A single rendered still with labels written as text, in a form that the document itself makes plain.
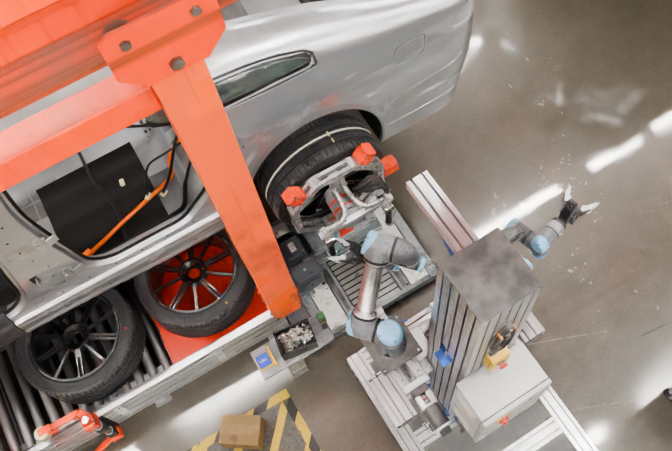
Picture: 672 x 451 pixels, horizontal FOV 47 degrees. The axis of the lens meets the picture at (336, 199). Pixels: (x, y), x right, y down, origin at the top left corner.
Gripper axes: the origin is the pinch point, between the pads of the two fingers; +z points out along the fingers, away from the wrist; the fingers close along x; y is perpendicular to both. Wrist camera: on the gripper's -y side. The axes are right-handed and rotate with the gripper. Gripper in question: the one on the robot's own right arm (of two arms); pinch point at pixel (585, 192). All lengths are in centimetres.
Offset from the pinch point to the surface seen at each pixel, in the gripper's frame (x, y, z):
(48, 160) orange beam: -75, -153, -164
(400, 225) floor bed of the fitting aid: -100, 103, -32
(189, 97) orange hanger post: -61, -151, -124
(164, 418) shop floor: -122, 108, -211
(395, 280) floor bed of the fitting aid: -79, 108, -60
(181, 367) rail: -118, 70, -183
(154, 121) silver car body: -132, -75, -120
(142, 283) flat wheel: -163, 52, -167
